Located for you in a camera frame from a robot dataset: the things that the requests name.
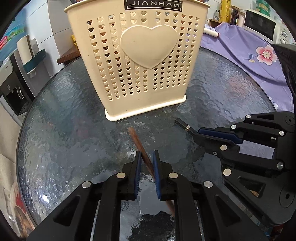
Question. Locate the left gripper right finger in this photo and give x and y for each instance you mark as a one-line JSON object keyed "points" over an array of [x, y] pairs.
{"points": [[202, 210]]}

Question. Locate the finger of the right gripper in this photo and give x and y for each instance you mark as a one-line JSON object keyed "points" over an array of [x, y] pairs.
{"points": [[224, 134], [215, 145]]}

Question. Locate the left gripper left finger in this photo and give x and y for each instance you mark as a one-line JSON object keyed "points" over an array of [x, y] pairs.
{"points": [[92, 211]]}

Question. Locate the black chopstick silver band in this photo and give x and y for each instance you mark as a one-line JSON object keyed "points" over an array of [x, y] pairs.
{"points": [[187, 128]]}

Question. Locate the reddish brown wooden chopstick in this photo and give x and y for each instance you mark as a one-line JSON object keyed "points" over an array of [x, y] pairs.
{"points": [[138, 144]]}

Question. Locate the purple floral cloth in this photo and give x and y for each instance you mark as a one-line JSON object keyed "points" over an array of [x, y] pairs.
{"points": [[256, 57]]}

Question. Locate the cream plastic utensil holder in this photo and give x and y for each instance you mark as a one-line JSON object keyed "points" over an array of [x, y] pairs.
{"points": [[139, 55]]}

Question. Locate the white microwave oven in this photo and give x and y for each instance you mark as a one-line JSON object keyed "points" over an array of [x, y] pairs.
{"points": [[266, 28]]}

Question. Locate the white water dispenser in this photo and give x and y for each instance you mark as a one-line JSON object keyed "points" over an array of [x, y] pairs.
{"points": [[18, 88]]}

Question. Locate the dark wooden counter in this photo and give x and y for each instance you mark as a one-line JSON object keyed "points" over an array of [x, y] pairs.
{"points": [[69, 56]]}

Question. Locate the teal towel holder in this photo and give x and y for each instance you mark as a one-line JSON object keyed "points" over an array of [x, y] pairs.
{"points": [[35, 61]]}

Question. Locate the blue water bottle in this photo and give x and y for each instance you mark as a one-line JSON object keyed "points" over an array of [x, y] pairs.
{"points": [[14, 33]]}

